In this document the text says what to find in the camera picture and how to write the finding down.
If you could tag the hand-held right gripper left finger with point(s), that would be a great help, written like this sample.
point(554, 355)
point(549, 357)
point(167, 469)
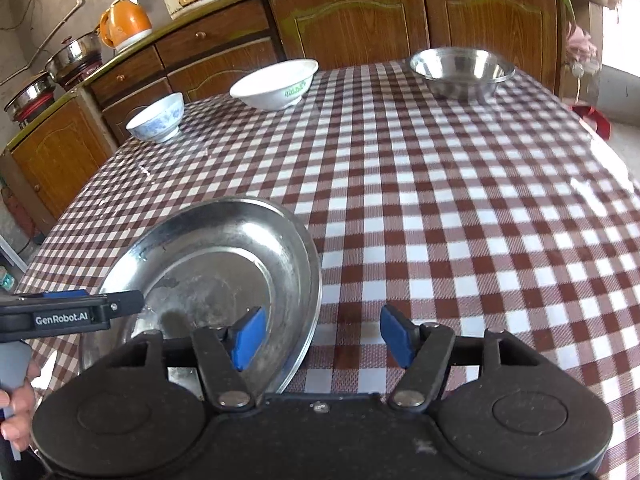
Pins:
point(247, 337)

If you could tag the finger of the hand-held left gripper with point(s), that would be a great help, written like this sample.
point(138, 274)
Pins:
point(65, 294)
point(125, 304)

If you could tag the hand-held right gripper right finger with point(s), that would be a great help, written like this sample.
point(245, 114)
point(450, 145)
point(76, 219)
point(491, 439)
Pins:
point(397, 335)

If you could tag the large steel plate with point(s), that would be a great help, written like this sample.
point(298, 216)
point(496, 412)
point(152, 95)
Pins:
point(314, 305)

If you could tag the medium steel plate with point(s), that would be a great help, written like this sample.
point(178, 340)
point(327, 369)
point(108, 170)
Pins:
point(215, 270)

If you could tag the white bowl green print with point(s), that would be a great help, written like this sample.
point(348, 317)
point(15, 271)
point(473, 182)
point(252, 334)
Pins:
point(272, 87)

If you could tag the steel bowl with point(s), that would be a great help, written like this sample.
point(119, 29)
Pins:
point(460, 77)

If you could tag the person's left hand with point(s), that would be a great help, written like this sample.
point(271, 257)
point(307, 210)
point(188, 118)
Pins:
point(17, 415)

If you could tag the clear plastic bottle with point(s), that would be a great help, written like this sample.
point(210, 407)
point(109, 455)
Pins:
point(6, 279)

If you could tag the white metal rack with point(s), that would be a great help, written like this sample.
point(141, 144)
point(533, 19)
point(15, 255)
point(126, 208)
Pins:
point(12, 252)

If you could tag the red gas cylinder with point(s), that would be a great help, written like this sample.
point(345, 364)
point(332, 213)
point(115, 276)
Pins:
point(10, 210)

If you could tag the brown white checked tablecloth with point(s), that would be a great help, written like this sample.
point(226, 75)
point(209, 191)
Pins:
point(425, 210)

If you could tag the single door wooden cabinet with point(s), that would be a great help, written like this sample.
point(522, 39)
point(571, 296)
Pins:
point(55, 160)

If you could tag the steel pot on stove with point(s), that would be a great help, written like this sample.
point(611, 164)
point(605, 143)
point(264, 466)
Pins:
point(32, 115)

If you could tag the blue patterned white bowl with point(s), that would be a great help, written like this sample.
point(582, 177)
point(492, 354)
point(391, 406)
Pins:
point(157, 120)

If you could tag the steel pot with brown lid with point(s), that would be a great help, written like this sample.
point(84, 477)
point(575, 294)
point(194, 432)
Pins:
point(30, 92)

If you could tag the dark red induction cooker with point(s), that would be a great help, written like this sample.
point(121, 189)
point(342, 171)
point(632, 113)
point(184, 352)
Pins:
point(80, 76)

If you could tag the narrow wooden drawer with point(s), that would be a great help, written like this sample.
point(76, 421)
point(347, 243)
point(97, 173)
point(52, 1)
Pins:
point(127, 77)

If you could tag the steel pot with knob lid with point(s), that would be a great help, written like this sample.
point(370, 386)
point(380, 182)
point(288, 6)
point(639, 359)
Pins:
point(72, 55)

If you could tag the orange electric kettle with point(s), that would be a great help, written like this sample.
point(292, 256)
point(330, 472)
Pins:
point(127, 22)

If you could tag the red plastic stool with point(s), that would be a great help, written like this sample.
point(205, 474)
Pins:
point(592, 122)

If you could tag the wide wooden drawer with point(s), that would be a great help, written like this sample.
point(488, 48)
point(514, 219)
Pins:
point(215, 30)

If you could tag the double door wooden cabinet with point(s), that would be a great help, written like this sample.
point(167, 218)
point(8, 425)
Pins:
point(350, 20)

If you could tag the pink cloth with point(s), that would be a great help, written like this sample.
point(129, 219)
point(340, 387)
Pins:
point(582, 47)

